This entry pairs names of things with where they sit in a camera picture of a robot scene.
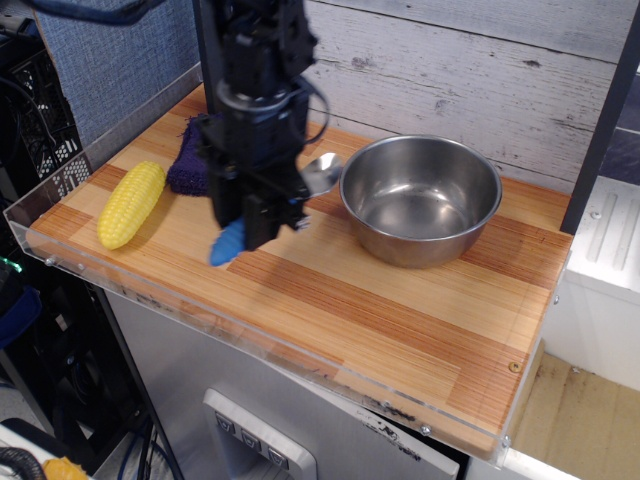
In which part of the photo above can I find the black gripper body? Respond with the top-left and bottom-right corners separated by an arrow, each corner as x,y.
197,82 -> 314,231

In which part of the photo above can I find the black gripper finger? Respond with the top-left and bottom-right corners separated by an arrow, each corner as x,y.
242,194 -> 281,251
208,170 -> 244,229

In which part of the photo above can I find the blue handled metal spoon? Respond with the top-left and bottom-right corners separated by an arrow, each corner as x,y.
207,152 -> 342,266

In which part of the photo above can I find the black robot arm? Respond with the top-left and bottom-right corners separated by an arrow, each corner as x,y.
194,1 -> 317,265

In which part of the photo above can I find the stainless steel bowl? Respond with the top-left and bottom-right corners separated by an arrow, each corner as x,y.
340,135 -> 503,268

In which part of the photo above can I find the purple folded towel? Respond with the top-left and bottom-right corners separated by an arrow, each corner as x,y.
167,115 -> 208,197

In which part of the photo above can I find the yellow toy corn cob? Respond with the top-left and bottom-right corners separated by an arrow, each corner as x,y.
97,161 -> 166,250

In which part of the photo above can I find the stainless steel toy fridge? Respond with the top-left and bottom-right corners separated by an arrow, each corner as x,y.
104,292 -> 469,479

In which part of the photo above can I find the black plastic crate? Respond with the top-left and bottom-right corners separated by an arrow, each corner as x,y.
1,39 -> 81,179

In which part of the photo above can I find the clear acrylic table guard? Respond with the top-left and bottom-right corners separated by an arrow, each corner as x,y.
7,71 -> 571,476

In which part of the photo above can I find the yellow object bottom left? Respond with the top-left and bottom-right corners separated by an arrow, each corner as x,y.
43,457 -> 90,480

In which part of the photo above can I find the white toy sink unit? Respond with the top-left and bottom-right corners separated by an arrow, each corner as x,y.
541,176 -> 639,390

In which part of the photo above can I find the black vertical post left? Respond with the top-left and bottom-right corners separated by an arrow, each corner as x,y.
192,0 -> 223,115

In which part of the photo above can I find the black vertical post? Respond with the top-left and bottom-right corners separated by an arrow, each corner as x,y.
192,0 -> 223,115
560,2 -> 639,235

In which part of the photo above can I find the black vertical post right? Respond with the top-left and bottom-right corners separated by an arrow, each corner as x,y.
560,2 -> 639,235

